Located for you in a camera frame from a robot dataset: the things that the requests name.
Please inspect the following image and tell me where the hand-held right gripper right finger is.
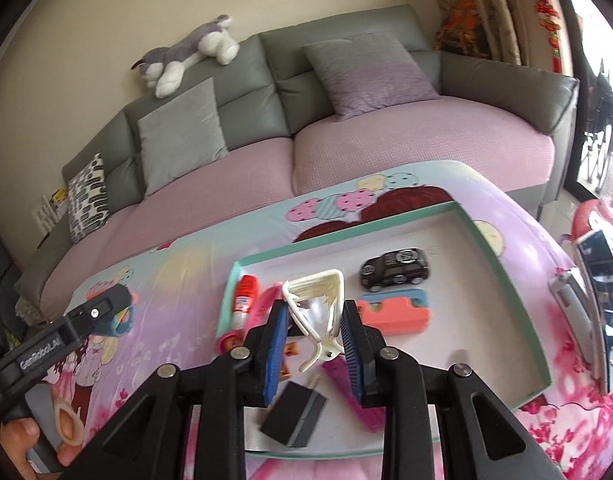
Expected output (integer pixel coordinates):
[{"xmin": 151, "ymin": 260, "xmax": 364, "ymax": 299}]
[{"xmin": 341, "ymin": 300, "xmax": 567, "ymax": 480}]

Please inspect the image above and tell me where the black white patterned pillow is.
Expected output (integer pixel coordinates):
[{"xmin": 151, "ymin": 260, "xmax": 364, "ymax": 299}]
[{"xmin": 66, "ymin": 152, "xmax": 111, "ymax": 243}]

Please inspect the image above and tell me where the grey sofa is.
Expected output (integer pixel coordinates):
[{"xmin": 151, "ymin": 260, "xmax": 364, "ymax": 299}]
[{"xmin": 14, "ymin": 4, "xmax": 580, "ymax": 321}]

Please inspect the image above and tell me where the black toy car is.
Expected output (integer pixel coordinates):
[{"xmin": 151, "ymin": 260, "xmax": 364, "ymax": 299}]
[{"xmin": 361, "ymin": 247, "xmax": 431, "ymax": 292}]

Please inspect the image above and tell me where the pink ridged plastic piece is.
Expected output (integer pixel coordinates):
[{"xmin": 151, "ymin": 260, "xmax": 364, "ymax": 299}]
[{"xmin": 244, "ymin": 282, "xmax": 284, "ymax": 333}]

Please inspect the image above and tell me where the orange decoration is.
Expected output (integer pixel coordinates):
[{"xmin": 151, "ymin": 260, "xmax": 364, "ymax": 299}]
[{"xmin": 434, "ymin": 0, "xmax": 492, "ymax": 58}]

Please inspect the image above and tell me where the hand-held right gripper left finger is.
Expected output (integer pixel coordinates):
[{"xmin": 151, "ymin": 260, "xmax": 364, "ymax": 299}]
[{"xmin": 61, "ymin": 300, "xmax": 292, "ymax": 480}]

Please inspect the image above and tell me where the silver mirror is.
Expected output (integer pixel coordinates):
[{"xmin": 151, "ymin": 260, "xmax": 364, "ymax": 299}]
[{"xmin": 549, "ymin": 227, "xmax": 613, "ymax": 393}]

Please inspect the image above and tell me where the red glue bottle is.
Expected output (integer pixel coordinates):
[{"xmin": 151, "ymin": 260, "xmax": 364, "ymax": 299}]
[{"xmin": 230, "ymin": 275, "xmax": 260, "ymax": 333}]

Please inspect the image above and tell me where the black folding chair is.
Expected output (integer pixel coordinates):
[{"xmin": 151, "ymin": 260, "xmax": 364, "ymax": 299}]
[{"xmin": 577, "ymin": 57, "xmax": 613, "ymax": 186}]

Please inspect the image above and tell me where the pink blue case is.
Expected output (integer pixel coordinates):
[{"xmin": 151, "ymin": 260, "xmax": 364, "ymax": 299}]
[{"xmin": 359, "ymin": 289, "xmax": 431, "ymax": 335}]

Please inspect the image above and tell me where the pink plastic chair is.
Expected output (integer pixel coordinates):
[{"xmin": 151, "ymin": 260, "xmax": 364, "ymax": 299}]
[{"xmin": 569, "ymin": 199, "xmax": 613, "ymax": 241}]

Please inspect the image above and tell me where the black box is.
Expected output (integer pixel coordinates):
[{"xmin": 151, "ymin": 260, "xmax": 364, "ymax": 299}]
[{"xmin": 260, "ymin": 381, "xmax": 328, "ymax": 448}]

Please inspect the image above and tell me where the magenta pen box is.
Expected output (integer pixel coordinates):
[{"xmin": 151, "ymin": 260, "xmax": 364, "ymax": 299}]
[{"xmin": 321, "ymin": 357, "xmax": 387, "ymax": 433}]

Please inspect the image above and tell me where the white magazine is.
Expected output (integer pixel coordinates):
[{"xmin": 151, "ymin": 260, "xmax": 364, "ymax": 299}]
[{"xmin": 31, "ymin": 195, "xmax": 57, "ymax": 233}]

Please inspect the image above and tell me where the grey white plush dog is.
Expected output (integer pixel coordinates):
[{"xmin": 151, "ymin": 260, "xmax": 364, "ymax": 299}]
[{"xmin": 132, "ymin": 14, "xmax": 241, "ymax": 98}]

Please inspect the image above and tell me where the printed blanket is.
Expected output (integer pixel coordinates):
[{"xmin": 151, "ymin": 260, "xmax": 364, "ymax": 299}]
[{"xmin": 0, "ymin": 160, "xmax": 613, "ymax": 480}]

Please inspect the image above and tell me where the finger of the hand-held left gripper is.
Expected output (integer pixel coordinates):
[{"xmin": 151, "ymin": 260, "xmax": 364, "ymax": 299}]
[{"xmin": 66, "ymin": 285, "xmax": 134, "ymax": 342}]

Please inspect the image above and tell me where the patterned curtain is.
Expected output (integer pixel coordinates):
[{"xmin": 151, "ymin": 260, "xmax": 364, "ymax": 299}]
[{"xmin": 421, "ymin": 0, "xmax": 532, "ymax": 68}]

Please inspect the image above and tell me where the grey purple pillow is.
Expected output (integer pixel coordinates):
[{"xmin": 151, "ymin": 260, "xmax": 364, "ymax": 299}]
[{"xmin": 301, "ymin": 31, "xmax": 440, "ymax": 120}]

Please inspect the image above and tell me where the clear plastic box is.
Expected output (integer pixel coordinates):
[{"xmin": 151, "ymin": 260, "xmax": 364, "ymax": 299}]
[{"xmin": 281, "ymin": 268, "xmax": 346, "ymax": 373}]

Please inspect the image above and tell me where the teal box lid tray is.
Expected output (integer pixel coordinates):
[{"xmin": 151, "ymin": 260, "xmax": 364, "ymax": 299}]
[{"xmin": 217, "ymin": 201, "xmax": 552, "ymax": 460}]

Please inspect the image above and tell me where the pink sofa cover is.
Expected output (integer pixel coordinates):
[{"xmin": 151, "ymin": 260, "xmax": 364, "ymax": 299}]
[{"xmin": 39, "ymin": 92, "xmax": 557, "ymax": 321}]

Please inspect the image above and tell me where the person's left hand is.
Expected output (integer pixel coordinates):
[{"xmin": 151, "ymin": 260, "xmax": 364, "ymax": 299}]
[{"xmin": 0, "ymin": 417, "xmax": 84, "ymax": 476}]

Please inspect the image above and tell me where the red hanging decoration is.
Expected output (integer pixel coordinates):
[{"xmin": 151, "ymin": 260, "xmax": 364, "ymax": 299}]
[{"xmin": 519, "ymin": 0, "xmax": 570, "ymax": 78}]

